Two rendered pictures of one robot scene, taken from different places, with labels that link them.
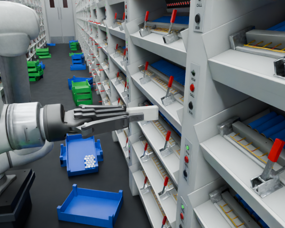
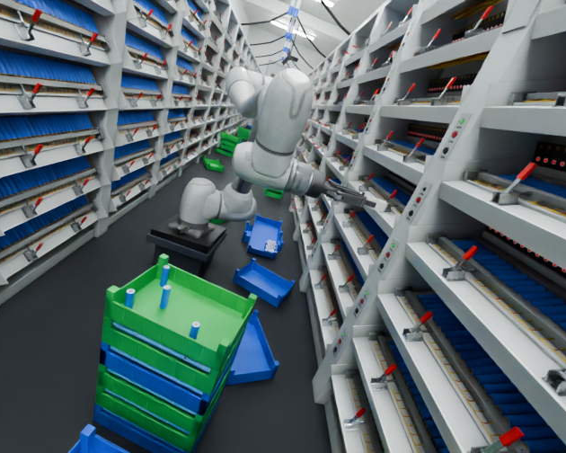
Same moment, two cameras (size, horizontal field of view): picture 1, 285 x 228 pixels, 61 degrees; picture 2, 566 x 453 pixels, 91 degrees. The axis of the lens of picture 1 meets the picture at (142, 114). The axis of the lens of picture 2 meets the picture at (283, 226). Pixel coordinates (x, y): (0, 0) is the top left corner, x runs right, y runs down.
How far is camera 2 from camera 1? 34 cm
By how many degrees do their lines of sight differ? 6
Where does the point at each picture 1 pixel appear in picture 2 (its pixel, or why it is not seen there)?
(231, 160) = (430, 258)
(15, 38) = not seen: hidden behind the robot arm
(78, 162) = (259, 243)
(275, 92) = (486, 211)
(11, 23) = not seen: hidden behind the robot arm
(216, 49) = (451, 177)
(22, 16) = not seen: hidden behind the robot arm
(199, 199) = (385, 288)
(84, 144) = (269, 230)
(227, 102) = (441, 220)
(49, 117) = (317, 177)
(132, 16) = (373, 130)
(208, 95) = (430, 208)
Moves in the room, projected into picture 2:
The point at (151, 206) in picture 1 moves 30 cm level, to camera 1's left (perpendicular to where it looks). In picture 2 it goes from (321, 301) to (266, 277)
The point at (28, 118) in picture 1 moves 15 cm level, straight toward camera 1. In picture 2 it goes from (305, 173) to (325, 192)
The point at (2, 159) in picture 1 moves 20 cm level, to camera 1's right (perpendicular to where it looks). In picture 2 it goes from (215, 208) to (250, 222)
